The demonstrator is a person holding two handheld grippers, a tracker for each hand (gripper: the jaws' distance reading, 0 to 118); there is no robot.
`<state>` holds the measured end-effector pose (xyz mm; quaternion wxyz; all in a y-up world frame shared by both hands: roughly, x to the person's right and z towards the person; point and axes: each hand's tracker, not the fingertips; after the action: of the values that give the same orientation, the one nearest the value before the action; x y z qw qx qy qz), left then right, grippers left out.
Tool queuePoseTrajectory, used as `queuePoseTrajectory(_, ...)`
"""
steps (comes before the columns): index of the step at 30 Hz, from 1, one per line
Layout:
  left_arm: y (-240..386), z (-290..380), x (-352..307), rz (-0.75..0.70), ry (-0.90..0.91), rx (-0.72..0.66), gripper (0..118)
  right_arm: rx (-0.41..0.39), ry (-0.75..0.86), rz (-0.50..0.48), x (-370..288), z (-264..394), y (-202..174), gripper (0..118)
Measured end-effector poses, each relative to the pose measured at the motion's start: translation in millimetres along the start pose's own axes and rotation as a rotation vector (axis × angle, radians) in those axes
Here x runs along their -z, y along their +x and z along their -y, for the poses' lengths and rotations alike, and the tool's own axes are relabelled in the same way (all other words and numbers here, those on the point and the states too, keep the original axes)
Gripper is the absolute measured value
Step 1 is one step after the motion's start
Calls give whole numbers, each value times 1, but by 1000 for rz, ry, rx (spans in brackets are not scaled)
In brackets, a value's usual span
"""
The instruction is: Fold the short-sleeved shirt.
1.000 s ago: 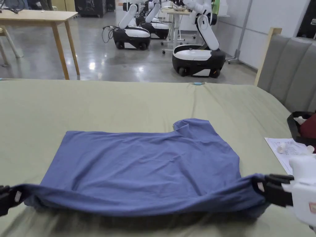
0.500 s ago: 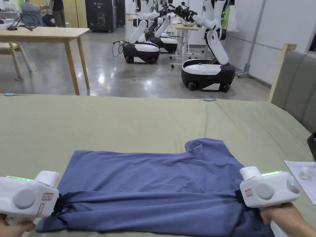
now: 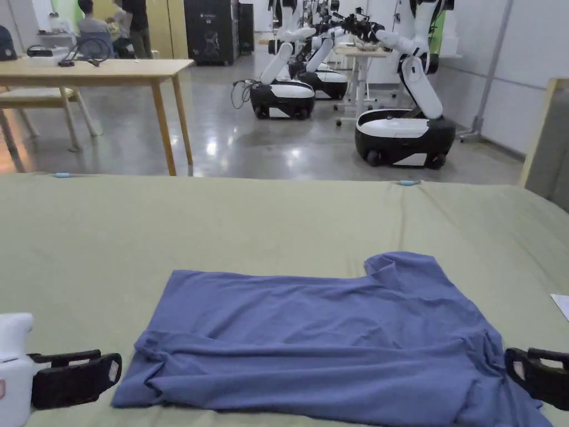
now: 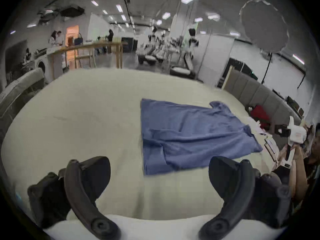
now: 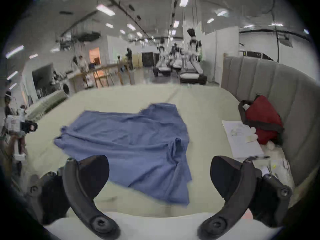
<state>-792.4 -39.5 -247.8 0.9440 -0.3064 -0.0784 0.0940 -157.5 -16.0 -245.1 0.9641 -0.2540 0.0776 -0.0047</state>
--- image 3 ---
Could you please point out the blue shirt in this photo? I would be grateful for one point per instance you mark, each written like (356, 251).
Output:
(311, 338)

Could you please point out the white paper sheet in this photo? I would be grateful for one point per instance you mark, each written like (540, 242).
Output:
(562, 304)

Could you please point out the grey headboard with wooden frame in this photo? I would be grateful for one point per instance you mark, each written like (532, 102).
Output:
(553, 142)

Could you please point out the black cabinet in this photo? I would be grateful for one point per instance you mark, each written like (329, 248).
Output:
(209, 31)

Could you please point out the dark backpack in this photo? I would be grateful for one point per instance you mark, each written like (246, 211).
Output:
(6, 46)

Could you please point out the bed with pale green sheet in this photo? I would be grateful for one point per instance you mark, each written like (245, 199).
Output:
(231, 222)

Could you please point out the large white and black robot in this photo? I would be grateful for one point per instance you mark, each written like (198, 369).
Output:
(400, 129)

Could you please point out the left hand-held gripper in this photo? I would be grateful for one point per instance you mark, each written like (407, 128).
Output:
(13, 378)

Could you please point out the white and black wheeled robot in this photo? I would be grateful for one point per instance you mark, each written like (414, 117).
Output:
(284, 95)
(326, 80)

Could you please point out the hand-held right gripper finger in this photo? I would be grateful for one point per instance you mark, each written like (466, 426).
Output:
(551, 357)
(546, 384)

